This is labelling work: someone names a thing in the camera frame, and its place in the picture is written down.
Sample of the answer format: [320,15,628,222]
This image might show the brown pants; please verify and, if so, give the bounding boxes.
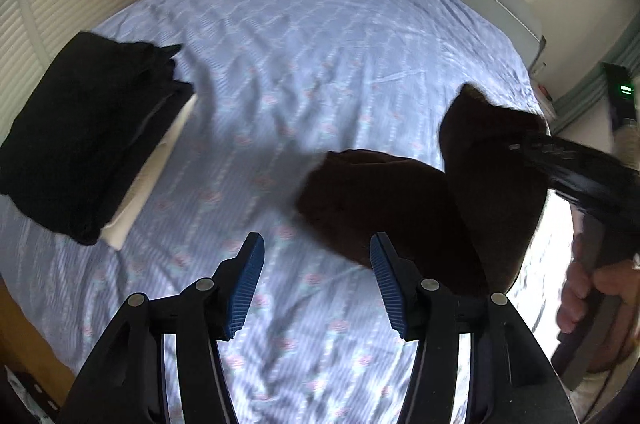
[296,83,548,296]

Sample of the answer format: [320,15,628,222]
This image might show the person's right hand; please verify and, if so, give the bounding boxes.
[555,232,640,374]

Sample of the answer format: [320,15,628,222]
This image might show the green curtain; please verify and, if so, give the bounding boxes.
[549,15,639,134]

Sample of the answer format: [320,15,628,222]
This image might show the white folded garment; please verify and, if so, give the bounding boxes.
[101,94,198,251]

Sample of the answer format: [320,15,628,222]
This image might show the black folded clothes stack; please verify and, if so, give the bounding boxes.
[1,31,194,245]

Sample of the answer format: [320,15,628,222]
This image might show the blue patterned bed sheet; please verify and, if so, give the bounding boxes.
[1,0,538,423]

